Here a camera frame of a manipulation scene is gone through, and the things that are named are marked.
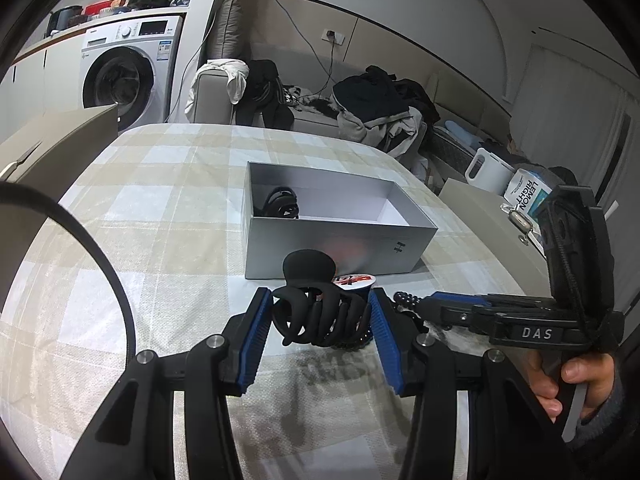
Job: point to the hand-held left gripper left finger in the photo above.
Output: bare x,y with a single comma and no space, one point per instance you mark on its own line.
250,345

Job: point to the small metal clip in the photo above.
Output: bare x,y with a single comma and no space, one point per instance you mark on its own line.
517,220

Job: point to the white washing machine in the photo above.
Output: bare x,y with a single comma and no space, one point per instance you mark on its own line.
150,60

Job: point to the black white patterned cloth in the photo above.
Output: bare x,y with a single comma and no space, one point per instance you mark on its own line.
289,94

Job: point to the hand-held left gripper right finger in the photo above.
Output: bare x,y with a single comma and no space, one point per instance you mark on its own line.
387,345

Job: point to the white wall outlet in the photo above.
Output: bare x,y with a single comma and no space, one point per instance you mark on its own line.
334,36

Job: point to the person's right forearm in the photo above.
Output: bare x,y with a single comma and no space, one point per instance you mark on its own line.
607,435

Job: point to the light blue cushion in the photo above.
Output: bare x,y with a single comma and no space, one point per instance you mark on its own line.
457,131

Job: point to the white kettle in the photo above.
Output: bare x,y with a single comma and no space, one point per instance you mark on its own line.
487,170

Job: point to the small black hair claw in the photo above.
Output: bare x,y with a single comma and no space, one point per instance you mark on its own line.
280,202

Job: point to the grey cardboard box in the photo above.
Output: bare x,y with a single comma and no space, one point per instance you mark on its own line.
325,250

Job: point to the white garment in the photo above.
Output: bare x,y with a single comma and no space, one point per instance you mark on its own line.
230,75

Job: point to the small cup with printed lid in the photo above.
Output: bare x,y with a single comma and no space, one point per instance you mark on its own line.
356,281

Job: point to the beige chair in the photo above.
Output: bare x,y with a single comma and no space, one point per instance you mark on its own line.
475,230

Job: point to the white kitchen cabinet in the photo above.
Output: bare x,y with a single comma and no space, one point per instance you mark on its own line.
45,85

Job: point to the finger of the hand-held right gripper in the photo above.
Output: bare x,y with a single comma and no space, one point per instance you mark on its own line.
460,317
452,297

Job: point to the white printed carton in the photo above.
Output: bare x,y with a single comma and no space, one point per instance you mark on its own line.
525,192

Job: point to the large black hair claw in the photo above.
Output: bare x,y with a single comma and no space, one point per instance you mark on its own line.
320,310

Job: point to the grey pillow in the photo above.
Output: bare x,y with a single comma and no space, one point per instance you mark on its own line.
227,30

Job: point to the beige sofa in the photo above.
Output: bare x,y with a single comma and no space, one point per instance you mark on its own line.
310,121

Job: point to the black garment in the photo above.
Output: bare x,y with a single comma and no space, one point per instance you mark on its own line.
265,95

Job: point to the person's right hand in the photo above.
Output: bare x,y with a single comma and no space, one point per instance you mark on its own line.
592,377

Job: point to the red container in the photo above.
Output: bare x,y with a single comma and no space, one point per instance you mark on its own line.
97,9

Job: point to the white curtain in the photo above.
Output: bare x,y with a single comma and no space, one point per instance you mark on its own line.
565,100

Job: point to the pile of clothes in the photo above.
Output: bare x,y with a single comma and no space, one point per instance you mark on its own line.
380,105

